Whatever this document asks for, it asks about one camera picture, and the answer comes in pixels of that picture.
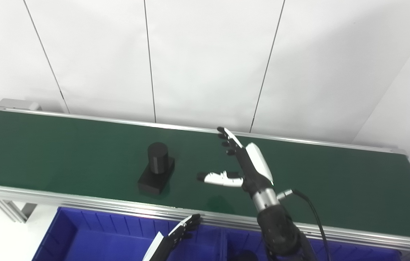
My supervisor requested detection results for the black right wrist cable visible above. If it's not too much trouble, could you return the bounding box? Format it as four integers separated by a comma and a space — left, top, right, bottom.
277, 188, 332, 261

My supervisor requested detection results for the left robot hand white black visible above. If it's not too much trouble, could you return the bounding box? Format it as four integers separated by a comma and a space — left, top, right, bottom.
142, 214, 202, 261

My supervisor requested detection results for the green conveyor belt aluminium frame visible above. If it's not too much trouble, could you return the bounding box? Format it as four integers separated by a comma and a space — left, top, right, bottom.
0, 107, 410, 255

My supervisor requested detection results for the grey conveyor motor box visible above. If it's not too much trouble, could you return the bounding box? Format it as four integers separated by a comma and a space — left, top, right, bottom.
0, 98, 42, 111

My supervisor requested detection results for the black cylinder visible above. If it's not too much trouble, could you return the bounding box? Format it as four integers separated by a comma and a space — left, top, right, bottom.
231, 249, 259, 261
138, 142, 176, 196

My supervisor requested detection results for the aluminium conveyor support leg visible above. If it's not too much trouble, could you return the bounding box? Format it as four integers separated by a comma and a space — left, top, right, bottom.
0, 197, 38, 223

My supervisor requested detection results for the blue plastic bin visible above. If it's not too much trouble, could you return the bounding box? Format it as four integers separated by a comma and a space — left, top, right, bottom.
32, 206, 227, 261
223, 228, 410, 261

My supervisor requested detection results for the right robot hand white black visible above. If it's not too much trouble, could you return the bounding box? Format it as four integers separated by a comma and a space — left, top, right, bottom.
197, 127, 274, 198

